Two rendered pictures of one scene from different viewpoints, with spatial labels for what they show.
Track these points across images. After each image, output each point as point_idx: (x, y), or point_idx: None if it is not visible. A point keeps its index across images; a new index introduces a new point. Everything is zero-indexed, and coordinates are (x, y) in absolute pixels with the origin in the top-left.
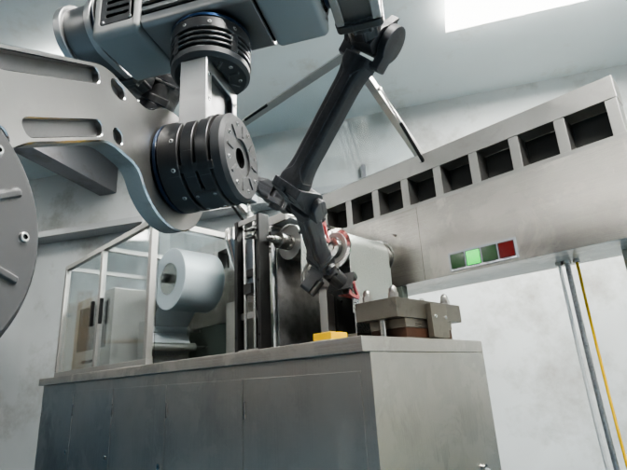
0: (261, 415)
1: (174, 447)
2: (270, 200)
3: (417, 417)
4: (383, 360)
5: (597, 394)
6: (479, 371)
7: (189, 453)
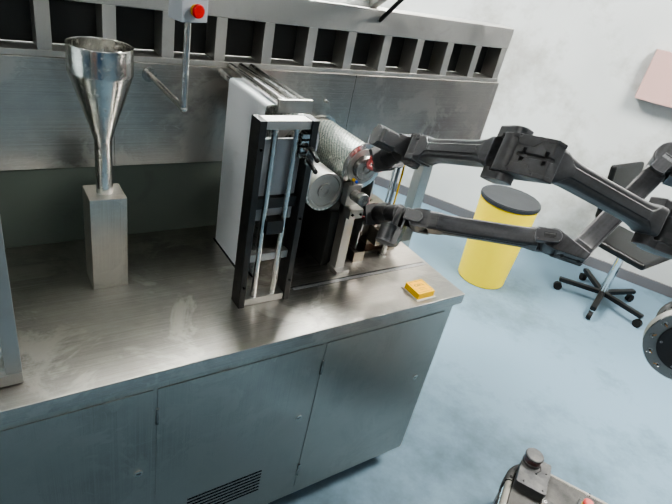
0: (344, 363)
1: (180, 441)
2: (425, 166)
3: None
4: None
5: None
6: None
7: (219, 432)
